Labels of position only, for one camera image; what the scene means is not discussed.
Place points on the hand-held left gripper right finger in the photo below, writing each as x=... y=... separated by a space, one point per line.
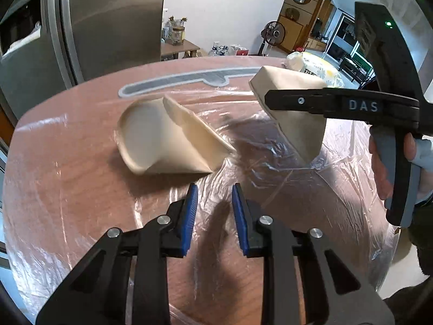
x=238 y=223

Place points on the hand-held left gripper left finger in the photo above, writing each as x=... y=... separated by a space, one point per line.
x=189 y=216

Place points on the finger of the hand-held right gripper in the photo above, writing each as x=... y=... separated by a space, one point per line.
x=287 y=100

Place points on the person's right hand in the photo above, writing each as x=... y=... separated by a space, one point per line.
x=378 y=169

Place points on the yellow flowered tissue pack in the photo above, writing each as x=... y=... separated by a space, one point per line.
x=321 y=66

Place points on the standing fan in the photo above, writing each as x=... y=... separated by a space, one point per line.
x=273 y=34

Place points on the tall wooden cabinet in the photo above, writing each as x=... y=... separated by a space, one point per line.
x=297 y=30

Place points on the flattened brown paper cone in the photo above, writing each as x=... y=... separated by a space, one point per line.
x=203 y=135

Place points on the clear plastic table cover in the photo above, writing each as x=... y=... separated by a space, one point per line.
x=84 y=210

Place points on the small wooden side table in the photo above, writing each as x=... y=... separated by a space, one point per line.
x=179 y=49

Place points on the clear glass jar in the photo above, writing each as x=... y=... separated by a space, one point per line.
x=178 y=36

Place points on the stainless steel refrigerator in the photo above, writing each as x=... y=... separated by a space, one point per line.
x=111 y=17

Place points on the white paper sheet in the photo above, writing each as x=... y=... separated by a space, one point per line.
x=23 y=40

